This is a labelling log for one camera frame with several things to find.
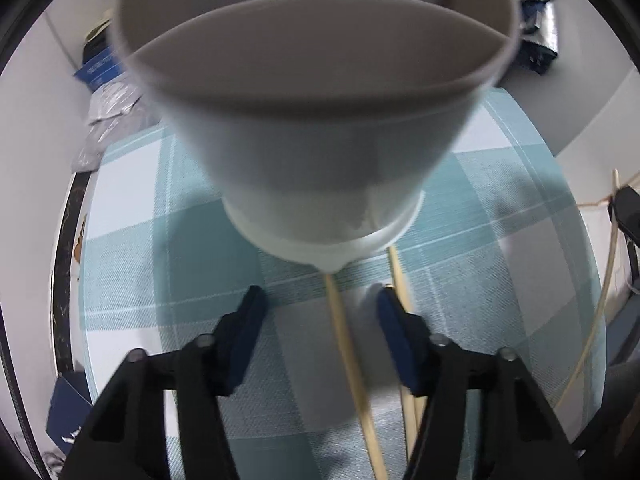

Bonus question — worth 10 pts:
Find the white grey utensil holder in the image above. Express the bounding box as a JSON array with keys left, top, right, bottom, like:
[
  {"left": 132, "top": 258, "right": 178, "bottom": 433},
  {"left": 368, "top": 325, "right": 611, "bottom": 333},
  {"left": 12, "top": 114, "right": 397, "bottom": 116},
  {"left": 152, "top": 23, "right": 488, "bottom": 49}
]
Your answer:
[{"left": 107, "top": 0, "right": 521, "bottom": 274}]

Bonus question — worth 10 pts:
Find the teal plaid placemat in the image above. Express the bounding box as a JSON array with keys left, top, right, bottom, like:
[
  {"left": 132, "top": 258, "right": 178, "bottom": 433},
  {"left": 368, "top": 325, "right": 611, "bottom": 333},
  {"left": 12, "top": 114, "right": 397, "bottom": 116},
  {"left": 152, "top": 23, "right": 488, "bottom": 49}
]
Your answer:
[{"left": 80, "top": 87, "right": 608, "bottom": 480}]

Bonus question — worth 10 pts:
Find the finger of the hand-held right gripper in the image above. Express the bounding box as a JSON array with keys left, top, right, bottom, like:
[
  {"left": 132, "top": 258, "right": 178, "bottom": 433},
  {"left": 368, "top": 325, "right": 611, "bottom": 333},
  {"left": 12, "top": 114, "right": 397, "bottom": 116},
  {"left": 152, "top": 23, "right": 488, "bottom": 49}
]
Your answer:
[{"left": 611, "top": 187, "right": 640, "bottom": 251}]

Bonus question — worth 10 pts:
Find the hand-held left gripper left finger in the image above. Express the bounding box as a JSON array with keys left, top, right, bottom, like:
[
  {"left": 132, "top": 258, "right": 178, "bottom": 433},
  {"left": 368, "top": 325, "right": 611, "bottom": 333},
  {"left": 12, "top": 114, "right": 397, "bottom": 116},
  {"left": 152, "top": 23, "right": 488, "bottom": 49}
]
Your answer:
[{"left": 60, "top": 286, "right": 267, "bottom": 480}]

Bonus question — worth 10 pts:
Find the grey plastic bag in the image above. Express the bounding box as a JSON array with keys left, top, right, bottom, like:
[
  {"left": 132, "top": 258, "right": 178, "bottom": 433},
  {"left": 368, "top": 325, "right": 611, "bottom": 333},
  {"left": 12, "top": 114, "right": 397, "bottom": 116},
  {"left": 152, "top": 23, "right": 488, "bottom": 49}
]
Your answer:
[{"left": 70, "top": 110, "right": 163, "bottom": 173}]

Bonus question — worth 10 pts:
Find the white plastic bag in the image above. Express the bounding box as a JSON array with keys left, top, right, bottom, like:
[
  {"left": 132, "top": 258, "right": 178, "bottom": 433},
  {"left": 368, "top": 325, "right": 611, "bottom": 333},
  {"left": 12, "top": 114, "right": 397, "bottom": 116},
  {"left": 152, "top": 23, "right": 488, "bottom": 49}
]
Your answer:
[{"left": 87, "top": 80, "right": 146, "bottom": 123}]

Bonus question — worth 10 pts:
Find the thin wooden rod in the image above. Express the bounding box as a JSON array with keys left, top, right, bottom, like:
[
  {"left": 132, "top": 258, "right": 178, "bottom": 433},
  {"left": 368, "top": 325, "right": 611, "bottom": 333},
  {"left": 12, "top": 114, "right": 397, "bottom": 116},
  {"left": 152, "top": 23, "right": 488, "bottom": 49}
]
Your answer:
[{"left": 570, "top": 167, "right": 621, "bottom": 391}]

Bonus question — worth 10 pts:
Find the silver folded umbrella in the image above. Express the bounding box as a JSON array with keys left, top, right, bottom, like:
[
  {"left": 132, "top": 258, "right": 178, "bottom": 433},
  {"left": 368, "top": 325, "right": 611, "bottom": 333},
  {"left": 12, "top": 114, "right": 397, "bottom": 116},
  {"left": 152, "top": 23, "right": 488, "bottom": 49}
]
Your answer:
[{"left": 515, "top": 0, "right": 560, "bottom": 75}]

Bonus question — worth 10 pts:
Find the dark blue shoe box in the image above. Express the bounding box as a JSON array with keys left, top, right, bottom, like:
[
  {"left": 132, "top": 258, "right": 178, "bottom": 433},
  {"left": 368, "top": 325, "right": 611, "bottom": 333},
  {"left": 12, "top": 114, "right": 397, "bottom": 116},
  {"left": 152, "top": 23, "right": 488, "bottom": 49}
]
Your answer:
[{"left": 46, "top": 372, "right": 96, "bottom": 458}]

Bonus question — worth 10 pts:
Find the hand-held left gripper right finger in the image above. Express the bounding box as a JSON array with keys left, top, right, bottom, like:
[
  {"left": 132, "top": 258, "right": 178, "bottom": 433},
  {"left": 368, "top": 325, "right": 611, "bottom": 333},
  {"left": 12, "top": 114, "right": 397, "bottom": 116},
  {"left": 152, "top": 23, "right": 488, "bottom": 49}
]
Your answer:
[{"left": 377, "top": 286, "right": 576, "bottom": 480}]

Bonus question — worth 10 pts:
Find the tan suede shoe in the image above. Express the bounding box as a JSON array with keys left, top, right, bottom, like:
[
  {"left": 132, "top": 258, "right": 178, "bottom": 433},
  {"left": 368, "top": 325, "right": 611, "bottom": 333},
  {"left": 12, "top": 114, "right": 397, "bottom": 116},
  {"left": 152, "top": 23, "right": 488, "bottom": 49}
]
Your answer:
[{"left": 72, "top": 215, "right": 89, "bottom": 264}]

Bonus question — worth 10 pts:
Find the blue cardboard box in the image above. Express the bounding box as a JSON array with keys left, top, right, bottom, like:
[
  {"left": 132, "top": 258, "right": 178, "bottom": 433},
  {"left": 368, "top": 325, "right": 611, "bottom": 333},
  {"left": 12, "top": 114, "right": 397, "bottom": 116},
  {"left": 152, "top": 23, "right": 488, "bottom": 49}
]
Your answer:
[{"left": 74, "top": 52, "right": 126, "bottom": 92}]

